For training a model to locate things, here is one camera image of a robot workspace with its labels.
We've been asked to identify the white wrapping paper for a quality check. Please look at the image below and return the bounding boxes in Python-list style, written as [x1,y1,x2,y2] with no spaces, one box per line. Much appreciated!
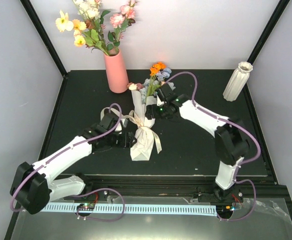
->
[129,90,162,161]

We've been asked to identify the cream ribbon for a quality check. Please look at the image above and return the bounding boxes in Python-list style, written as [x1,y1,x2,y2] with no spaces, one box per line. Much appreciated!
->
[100,104,163,155]

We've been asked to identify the mixed flower bouquet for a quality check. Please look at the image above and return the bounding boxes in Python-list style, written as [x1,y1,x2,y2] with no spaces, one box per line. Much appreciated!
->
[127,61,172,104]

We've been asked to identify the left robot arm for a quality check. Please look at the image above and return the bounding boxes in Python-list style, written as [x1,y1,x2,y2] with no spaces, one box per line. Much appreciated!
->
[10,111,137,215]

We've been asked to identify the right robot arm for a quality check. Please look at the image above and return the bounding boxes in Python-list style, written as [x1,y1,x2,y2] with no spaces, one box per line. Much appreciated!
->
[145,84,249,202]

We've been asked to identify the pink vase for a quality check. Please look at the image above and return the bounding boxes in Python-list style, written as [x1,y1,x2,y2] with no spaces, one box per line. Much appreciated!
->
[104,48,129,94]

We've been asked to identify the white ribbed vase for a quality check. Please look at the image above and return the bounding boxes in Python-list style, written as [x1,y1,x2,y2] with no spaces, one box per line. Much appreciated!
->
[223,61,253,102]

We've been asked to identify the flowers in pink vase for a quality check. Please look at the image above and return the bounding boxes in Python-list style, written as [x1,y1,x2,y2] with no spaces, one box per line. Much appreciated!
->
[55,0,137,57]

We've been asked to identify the left circuit board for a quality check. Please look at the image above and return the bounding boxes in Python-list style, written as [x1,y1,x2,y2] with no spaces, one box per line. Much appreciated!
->
[77,203,95,211]

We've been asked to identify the circuit board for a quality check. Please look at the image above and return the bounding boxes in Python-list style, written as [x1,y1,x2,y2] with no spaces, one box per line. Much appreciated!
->
[216,205,242,212]
[77,203,95,211]

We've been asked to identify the right circuit board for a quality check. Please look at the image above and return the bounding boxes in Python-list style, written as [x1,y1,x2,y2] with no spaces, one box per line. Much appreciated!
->
[216,205,242,212]

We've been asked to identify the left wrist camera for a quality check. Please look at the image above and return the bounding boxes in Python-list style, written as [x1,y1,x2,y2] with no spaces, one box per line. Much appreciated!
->
[120,118,129,129]

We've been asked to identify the white slotted cable duct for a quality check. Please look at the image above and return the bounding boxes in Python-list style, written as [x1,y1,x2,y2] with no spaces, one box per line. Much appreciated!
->
[42,202,217,217]

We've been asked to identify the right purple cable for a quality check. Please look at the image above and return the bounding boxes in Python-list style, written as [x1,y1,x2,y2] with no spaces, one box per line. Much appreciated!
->
[164,71,261,223]

